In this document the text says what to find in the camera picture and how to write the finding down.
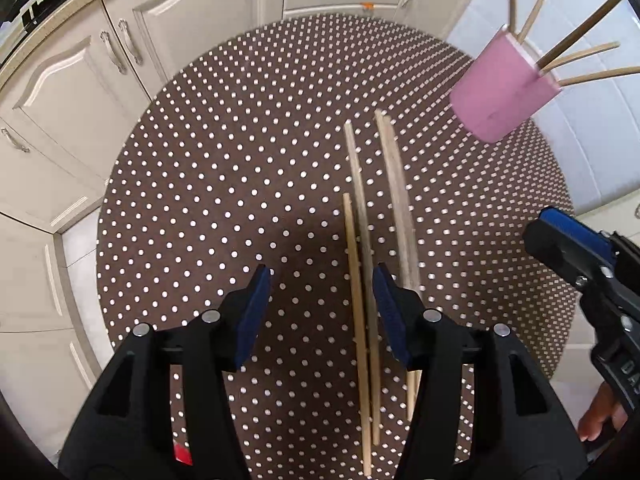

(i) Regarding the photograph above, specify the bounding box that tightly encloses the brown polka-dot round table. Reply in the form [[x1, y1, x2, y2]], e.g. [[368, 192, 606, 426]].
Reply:
[[95, 12, 576, 480]]

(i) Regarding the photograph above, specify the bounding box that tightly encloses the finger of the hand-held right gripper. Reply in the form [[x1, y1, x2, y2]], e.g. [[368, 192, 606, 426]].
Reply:
[[541, 206, 618, 266], [522, 217, 583, 286]]

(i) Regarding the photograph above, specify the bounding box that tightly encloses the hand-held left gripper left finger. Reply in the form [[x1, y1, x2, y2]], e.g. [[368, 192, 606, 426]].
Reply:
[[59, 263, 273, 480]]

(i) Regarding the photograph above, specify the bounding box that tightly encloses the person's right hand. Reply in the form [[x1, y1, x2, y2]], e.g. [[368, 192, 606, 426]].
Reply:
[[577, 382, 630, 443]]

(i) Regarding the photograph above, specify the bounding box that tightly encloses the dark brown chopstick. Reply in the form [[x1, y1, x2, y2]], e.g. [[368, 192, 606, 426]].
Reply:
[[536, 0, 625, 68]]

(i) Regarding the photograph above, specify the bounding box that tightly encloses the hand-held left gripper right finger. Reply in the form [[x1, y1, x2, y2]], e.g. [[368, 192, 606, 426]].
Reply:
[[371, 262, 588, 480]]

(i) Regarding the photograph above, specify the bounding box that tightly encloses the pink cup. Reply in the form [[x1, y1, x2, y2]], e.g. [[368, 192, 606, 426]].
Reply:
[[449, 24, 562, 143]]

